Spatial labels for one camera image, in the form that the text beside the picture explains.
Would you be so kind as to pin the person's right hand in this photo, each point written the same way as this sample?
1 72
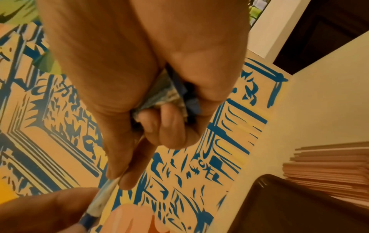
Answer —
161 41

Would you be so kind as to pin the person's left hand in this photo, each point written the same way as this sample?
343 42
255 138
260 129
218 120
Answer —
40 211

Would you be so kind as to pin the dark brown tray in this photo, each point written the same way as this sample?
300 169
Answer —
300 209

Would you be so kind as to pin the dark side table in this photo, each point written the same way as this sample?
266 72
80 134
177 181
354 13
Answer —
328 32

